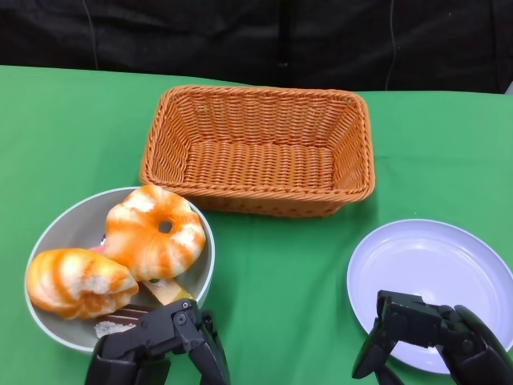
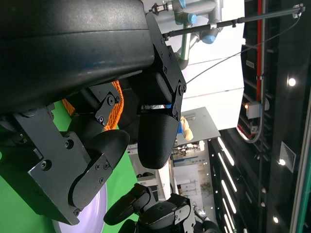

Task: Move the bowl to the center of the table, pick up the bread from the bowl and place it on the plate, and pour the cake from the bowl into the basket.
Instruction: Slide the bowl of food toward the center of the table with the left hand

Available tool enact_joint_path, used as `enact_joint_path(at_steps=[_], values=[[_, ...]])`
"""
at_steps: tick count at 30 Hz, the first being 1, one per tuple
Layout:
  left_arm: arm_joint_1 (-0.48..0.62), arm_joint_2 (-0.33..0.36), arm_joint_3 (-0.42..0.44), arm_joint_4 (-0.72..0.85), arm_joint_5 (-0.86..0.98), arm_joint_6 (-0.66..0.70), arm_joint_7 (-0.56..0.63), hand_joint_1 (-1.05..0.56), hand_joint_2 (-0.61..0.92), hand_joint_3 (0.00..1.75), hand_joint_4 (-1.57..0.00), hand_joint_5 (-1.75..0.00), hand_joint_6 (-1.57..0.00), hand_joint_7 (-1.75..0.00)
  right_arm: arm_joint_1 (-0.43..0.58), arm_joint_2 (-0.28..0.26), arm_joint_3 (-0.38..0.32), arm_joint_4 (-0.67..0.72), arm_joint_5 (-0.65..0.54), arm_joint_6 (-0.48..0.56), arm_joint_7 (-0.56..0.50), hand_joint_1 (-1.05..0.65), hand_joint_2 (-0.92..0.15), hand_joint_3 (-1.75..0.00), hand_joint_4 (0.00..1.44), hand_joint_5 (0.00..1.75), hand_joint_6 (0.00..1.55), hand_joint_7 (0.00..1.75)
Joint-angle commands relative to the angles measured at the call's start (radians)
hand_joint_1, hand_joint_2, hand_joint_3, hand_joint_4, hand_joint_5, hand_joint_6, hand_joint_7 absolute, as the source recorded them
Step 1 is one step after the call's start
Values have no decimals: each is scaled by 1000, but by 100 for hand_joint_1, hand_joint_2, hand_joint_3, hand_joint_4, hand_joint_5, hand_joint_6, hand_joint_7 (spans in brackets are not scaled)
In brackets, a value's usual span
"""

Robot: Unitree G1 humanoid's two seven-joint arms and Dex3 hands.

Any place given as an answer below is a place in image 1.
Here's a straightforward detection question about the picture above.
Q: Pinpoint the shell-shaped orange bread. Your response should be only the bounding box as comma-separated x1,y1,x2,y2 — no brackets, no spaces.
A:
26,248,140,321

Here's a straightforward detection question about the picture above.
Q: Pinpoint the lavender round plate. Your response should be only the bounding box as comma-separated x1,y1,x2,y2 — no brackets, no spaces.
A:
346,218,513,375

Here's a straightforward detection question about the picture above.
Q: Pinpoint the chocolate cake slice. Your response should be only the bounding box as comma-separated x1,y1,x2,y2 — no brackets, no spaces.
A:
94,304,156,340

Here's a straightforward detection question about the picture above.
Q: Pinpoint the pale green bowl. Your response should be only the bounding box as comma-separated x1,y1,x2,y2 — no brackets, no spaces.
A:
24,186,216,355

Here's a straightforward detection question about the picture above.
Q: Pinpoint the black backdrop curtain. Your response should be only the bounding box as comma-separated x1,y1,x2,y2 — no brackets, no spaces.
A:
0,0,513,95

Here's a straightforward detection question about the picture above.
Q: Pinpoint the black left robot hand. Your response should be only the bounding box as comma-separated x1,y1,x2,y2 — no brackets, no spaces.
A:
83,298,232,385

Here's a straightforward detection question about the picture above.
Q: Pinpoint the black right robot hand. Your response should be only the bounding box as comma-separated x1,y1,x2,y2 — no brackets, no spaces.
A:
351,290,513,385

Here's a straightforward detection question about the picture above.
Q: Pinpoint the thin white hanging cable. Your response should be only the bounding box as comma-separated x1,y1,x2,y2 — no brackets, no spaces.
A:
82,0,99,70
384,0,398,91

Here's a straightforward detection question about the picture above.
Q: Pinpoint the orange wicker basket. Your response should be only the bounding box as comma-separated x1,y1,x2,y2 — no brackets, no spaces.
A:
139,84,376,218

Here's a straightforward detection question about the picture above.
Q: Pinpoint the yellow cake slice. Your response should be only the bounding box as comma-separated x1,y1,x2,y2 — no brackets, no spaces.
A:
143,278,196,306

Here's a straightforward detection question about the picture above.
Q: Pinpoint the ring-shaped orange bread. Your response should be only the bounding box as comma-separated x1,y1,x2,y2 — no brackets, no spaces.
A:
103,184,207,282

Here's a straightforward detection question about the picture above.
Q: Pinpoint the green tablecloth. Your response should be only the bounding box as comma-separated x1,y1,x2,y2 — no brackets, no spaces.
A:
0,64,513,385

